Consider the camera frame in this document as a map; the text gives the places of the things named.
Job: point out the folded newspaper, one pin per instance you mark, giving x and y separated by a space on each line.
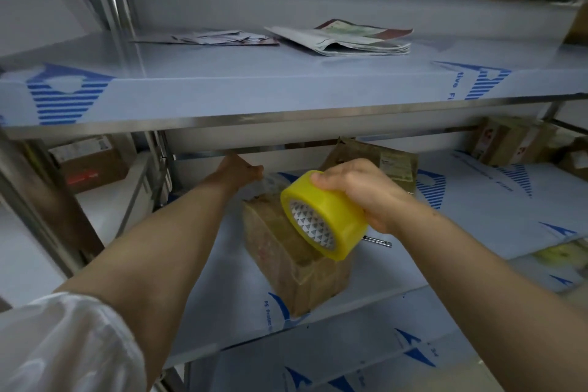
349 38

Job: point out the person's right forearm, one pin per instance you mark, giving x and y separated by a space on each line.
496 295

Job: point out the taped brown cardboard box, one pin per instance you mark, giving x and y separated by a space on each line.
285 263

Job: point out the yellow flat packet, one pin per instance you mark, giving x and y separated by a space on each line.
562 253

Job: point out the brown cardboard piece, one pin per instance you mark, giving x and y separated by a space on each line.
579 22

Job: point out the cardboard box with red label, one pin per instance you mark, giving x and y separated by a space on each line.
92 162

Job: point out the person's right hand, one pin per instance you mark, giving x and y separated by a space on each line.
367 189

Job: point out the person's left forearm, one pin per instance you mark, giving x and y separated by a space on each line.
151 254

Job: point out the person's left hand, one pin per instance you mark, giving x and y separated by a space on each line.
236 172

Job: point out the pile of loose papers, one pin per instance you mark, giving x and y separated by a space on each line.
216 37

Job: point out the metal utility knife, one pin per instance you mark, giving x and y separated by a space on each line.
377 241

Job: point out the white sleeve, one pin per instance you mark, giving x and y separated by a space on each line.
64 345

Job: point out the yellow packing tape roll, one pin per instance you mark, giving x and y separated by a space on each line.
317 203

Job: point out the person's right thumb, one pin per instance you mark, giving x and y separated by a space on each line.
328 179

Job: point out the steel shelving rack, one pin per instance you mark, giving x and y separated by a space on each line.
275 84

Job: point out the small brown cardboard box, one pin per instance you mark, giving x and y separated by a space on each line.
575 158

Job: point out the person's left fingers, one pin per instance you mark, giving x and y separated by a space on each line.
255 171

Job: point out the cardboard box with white labels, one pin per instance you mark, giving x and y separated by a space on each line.
510 141

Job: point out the brown paper parcel bag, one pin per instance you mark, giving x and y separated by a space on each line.
390 165

